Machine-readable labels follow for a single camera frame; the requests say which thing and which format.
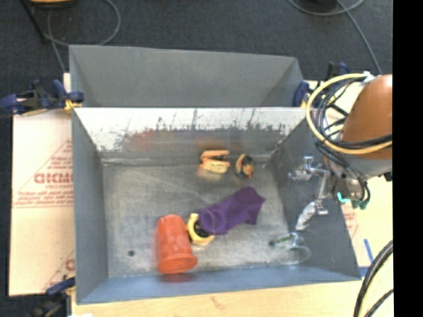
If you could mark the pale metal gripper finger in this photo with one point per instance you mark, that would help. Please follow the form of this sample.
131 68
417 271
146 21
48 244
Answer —
309 212
307 170

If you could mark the orange toy food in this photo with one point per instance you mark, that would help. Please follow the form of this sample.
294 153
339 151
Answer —
215 163

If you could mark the orange plastic cup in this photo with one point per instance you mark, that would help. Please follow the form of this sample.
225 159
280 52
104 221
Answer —
173 246

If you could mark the grey metal bin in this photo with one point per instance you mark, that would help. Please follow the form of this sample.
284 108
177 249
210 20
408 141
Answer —
138 193

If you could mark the clear glass cup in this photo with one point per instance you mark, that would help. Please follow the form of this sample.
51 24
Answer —
294 251

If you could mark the purple cloth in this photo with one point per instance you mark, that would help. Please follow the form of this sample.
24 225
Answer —
231 210

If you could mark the black cylinder on white bracket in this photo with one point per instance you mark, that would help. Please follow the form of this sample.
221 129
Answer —
388 176

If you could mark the black and yellow toy animal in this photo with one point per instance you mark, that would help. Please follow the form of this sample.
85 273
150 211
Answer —
245 166

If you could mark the pale board with red print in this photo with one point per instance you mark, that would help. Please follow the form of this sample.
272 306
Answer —
39 163

